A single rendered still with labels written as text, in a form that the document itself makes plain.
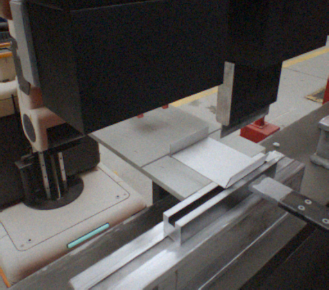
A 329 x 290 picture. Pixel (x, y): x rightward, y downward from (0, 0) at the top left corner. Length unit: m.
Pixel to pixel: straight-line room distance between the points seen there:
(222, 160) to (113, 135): 0.19
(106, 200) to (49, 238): 0.29
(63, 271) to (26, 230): 0.99
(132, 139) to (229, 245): 0.22
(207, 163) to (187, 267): 0.15
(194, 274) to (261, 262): 0.13
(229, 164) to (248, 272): 0.15
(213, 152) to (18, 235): 1.10
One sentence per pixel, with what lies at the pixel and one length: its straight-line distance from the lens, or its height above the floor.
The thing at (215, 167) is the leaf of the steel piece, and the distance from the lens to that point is 0.50.
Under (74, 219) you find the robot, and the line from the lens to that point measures 1.52.
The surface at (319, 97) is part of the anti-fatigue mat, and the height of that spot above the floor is 0.02.
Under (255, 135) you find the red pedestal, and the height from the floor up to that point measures 0.08.
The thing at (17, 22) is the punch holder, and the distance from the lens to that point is 0.28.
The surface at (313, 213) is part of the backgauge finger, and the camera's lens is 0.45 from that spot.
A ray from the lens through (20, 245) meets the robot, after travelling 1.48.
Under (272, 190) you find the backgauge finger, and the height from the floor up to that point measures 1.00.
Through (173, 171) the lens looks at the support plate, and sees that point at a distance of 0.49.
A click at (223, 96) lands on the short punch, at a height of 1.13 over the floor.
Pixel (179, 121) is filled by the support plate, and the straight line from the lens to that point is 0.63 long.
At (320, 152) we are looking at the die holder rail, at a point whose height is 0.90.
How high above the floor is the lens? 1.29
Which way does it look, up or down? 27 degrees down
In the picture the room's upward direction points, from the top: straight up
